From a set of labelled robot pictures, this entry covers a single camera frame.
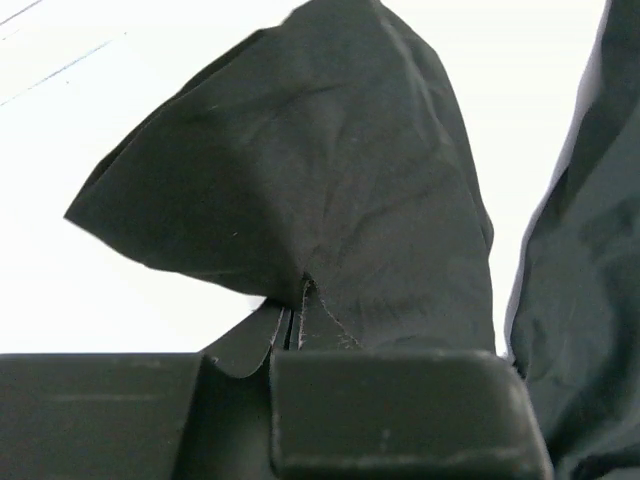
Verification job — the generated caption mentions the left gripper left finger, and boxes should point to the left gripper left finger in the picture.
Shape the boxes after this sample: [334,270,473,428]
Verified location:
[0,299,291,480]

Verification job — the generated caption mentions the black trousers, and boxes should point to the black trousers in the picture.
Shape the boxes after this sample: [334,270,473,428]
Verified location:
[65,1,639,479]

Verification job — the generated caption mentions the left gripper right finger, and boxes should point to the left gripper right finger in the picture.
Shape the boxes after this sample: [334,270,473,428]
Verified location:
[269,279,556,480]

